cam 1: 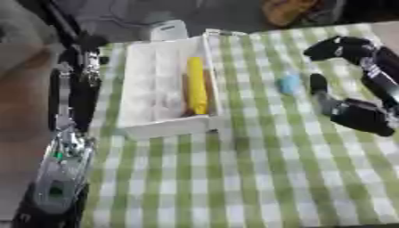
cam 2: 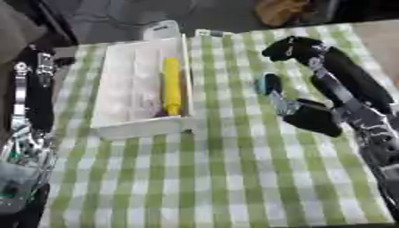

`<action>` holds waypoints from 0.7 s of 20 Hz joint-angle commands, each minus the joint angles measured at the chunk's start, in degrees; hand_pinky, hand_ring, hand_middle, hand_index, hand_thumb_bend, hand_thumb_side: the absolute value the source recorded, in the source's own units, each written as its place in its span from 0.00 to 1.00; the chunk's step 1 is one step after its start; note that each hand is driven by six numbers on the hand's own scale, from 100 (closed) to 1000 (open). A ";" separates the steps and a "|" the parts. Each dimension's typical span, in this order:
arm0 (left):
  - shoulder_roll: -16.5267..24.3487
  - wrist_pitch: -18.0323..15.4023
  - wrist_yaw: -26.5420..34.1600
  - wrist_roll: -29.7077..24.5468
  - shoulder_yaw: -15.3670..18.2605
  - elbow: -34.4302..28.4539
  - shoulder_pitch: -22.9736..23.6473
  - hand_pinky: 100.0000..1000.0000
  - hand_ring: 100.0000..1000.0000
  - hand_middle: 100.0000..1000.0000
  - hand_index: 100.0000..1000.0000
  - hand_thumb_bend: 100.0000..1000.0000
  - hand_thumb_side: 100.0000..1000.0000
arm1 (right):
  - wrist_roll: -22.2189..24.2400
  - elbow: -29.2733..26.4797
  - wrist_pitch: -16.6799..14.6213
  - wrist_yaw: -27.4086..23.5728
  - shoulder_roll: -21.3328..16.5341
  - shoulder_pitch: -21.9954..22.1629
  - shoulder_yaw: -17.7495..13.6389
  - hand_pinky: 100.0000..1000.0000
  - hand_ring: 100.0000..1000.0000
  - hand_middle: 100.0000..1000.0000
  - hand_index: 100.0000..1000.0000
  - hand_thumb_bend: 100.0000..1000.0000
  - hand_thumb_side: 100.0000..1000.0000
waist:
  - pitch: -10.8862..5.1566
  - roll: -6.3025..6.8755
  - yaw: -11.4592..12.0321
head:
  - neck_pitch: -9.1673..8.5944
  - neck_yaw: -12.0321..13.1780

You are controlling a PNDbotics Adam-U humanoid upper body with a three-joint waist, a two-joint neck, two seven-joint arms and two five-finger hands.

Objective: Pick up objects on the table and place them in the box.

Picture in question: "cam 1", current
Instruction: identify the black tripod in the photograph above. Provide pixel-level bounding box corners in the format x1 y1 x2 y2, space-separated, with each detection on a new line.
38 0 85 43

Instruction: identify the yellow toy banana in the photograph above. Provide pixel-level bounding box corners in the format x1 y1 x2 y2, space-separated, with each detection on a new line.
185 56 211 116

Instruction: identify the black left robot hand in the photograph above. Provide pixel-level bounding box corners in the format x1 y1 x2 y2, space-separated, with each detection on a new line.
48 34 111 134

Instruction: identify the white open box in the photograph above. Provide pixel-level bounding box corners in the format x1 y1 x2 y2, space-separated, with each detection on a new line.
115 28 249 141

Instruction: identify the orange brown bag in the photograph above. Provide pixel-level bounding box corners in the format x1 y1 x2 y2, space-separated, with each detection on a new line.
260 0 323 29

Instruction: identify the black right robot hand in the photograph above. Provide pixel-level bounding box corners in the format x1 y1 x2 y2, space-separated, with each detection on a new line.
302 35 399 138

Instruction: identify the light blue small block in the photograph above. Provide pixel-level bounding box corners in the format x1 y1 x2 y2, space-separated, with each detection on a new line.
274 73 305 96

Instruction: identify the white plastic container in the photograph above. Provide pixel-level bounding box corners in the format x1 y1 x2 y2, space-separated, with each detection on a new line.
148 19 191 42

